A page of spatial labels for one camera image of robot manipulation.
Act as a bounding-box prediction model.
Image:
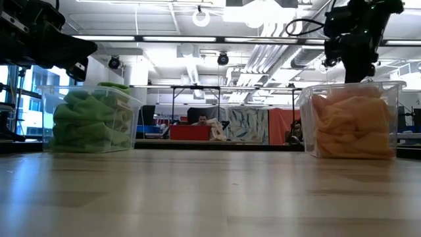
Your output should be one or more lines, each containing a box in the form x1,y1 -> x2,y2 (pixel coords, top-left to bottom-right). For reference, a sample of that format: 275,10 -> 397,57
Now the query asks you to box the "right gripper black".
323,6 -> 393,84

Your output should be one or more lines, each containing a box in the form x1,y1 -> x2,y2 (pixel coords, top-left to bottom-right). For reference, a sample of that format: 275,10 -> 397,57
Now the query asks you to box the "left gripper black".
0,0 -> 99,82

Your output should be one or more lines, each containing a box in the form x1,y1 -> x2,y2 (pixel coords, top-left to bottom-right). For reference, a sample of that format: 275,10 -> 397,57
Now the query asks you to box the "black ceiling spotlight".
216,51 -> 230,67
107,55 -> 122,70
321,55 -> 341,69

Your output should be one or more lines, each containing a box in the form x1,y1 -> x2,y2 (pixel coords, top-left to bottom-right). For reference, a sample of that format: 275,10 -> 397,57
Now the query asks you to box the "clear plastic bin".
295,80 -> 408,161
36,84 -> 144,154

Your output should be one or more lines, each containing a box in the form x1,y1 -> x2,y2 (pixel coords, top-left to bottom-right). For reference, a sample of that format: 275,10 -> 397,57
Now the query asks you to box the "black equipment stand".
396,105 -> 421,128

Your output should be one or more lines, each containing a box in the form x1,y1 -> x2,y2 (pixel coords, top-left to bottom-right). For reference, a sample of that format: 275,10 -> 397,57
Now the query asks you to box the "person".
190,113 -> 212,127
285,119 -> 305,146

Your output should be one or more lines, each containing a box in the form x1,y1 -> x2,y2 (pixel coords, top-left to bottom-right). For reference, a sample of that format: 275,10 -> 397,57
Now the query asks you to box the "orange-red partition panel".
267,108 -> 302,146

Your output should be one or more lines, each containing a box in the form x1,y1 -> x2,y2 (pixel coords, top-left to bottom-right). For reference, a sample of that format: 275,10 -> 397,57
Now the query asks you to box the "black screen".
141,105 -> 157,127

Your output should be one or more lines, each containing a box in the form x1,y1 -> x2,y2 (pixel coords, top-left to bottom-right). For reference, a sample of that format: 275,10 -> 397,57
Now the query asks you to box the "blue storage bin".
136,124 -> 166,134

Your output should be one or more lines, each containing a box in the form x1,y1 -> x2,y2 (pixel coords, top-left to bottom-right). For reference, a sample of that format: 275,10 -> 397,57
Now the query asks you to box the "long ceiling light strip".
71,34 -> 421,47

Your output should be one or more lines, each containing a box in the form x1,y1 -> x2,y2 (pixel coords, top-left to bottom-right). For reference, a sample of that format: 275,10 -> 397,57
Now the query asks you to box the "grey patterned partition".
226,106 -> 270,145

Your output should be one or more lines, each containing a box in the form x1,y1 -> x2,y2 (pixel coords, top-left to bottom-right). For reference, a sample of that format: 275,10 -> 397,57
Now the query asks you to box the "red box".
168,124 -> 212,142

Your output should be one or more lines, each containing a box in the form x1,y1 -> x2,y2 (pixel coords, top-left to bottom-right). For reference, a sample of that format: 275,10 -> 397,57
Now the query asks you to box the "white cloth bag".
206,117 -> 228,142

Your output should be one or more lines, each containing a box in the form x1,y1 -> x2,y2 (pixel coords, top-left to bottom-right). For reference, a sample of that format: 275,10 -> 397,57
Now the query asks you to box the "silver ventilation duct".
290,0 -> 332,70

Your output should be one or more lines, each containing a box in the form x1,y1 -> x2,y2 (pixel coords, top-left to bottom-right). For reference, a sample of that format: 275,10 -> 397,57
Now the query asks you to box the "black metal table frame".
129,84 -> 302,123

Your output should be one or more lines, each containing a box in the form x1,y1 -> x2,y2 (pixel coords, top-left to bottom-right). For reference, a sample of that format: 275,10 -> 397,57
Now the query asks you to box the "black metal rig frame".
0,140 -> 306,153

